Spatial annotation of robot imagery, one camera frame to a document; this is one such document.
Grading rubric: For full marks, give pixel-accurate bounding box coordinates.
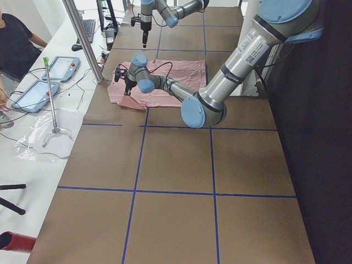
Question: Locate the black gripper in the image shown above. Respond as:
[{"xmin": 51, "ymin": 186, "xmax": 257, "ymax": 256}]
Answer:
[
  {"xmin": 124, "ymin": 74, "xmax": 137, "ymax": 96},
  {"xmin": 140, "ymin": 14, "xmax": 152, "ymax": 48}
]

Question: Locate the pink Snoopy t-shirt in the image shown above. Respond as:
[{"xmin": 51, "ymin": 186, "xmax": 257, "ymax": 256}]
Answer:
[{"xmin": 107, "ymin": 59, "xmax": 206, "ymax": 110}]

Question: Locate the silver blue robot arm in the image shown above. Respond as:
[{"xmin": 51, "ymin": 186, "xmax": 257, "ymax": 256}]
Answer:
[
  {"xmin": 115, "ymin": 1, "xmax": 325, "ymax": 128},
  {"xmin": 136, "ymin": 0, "xmax": 209, "ymax": 48}
]

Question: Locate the black power adapter box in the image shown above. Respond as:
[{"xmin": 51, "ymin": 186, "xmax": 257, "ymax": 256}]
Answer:
[{"xmin": 105, "ymin": 28, "xmax": 115, "ymax": 51}]

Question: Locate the black monitor stand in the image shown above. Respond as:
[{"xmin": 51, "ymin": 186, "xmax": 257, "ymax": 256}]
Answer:
[{"xmin": 96, "ymin": 0, "xmax": 119, "ymax": 33}]

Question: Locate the black keyboard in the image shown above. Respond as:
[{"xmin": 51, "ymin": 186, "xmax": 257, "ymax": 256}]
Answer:
[{"xmin": 81, "ymin": 19, "xmax": 96, "ymax": 43}]

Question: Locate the black computer mouse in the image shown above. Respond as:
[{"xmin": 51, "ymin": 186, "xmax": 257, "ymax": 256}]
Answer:
[{"xmin": 71, "ymin": 44, "xmax": 83, "ymax": 52}]

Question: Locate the upper blue teach pendant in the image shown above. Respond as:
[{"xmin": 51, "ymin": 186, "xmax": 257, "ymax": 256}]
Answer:
[{"xmin": 43, "ymin": 56, "xmax": 80, "ymax": 82}]

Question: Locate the blue teach pendant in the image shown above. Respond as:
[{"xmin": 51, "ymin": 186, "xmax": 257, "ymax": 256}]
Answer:
[
  {"xmin": 11, "ymin": 80, "xmax": 51, "ymax": 113},
  {"xmin": 43, "ymin": 56, "xmax": 80, "ymax": 82}
]

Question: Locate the metal stand with green top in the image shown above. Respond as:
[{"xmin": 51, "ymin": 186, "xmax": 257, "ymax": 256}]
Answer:
[{"xmin": 42, "ymin": 57, "xmax": 73, "ymax": 148}]

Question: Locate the clear plastic sheet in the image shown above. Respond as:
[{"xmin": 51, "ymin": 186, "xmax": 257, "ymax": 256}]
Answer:
[{"xmin": 15, "ymin": 108, "xmax": 84, "ymax": 162}]

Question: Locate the lower blue teach pendant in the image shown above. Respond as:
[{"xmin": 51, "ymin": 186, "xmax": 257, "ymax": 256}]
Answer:
[{"xmin": 11, "ymin": 80, "xmax": 51, "ymax": 113}]

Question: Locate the person in black shirt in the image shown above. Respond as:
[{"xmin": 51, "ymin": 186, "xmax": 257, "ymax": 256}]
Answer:
[{"xmin": 0, "ymin": 8, "xmax": 50, "ymax": 111}]

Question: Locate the red cylinder tube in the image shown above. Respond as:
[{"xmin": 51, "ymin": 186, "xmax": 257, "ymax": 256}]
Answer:
[{"xmin": 1, "ymin": 231, "xmax": 36, "ymax": 253}]

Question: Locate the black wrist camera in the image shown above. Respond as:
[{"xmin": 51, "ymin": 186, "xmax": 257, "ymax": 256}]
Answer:
[
  {"xmin": 114, "ymin": 64, "xmax": 128, "ymax": 83},
  {"xmin": 130, "ymin": 16, "xmax": 141, "ymax": 26}
]

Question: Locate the black cable on desk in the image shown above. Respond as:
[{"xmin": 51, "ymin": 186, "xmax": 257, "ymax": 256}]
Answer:
[{"xmin": 0, "ymin": 65, "xmax": 111, "ymax": 138}]

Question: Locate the aluminium frame post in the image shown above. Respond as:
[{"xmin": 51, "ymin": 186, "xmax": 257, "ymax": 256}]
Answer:
[{"xmin": 62, "ymin": 0, "xmax": 104, "ymax": 84}]

